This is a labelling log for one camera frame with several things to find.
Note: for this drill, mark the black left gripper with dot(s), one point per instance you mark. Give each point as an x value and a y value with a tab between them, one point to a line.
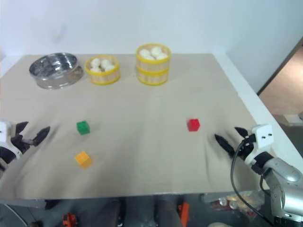
21	143

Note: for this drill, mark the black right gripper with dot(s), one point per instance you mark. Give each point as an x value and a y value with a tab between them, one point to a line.
246	147

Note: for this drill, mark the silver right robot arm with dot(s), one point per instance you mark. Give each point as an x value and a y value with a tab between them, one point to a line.
284	184

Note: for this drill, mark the red cube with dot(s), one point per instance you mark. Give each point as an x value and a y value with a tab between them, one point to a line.
193	125

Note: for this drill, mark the green cube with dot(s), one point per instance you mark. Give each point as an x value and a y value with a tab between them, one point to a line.
83	127

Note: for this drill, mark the orange cube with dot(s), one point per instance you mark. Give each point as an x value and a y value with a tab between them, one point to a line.
82	159

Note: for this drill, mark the grey cardboard box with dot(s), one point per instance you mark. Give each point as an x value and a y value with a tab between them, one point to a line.
292	119

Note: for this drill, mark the colourful snack packets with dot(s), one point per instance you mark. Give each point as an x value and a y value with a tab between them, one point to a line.
236	203

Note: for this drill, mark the round steel steamer pot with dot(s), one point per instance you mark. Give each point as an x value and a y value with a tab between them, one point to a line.
56	71

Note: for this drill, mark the brown wooden door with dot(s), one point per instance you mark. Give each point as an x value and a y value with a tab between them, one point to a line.
286	71

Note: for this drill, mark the white steamed bun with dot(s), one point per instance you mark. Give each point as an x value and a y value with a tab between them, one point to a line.
106	63
144	53
156	51
109	68
162	56
95	69
95	62

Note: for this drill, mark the beige table cloth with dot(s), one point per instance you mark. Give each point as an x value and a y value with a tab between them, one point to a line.
142	142

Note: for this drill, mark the short yellow bamboo steamer basket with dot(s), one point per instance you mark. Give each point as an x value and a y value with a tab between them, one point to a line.
104	76

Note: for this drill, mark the orange black tool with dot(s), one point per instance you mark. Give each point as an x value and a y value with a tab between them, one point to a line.
69	220

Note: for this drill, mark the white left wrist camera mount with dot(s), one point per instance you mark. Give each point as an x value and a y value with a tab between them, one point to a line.
4	132

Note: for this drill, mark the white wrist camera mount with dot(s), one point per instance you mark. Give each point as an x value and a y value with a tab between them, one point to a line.
263	136
4	132

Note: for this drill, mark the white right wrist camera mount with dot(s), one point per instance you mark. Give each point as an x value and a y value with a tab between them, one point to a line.
263	136

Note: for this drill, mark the orange upright bracket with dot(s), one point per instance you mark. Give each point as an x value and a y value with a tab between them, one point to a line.
184	212

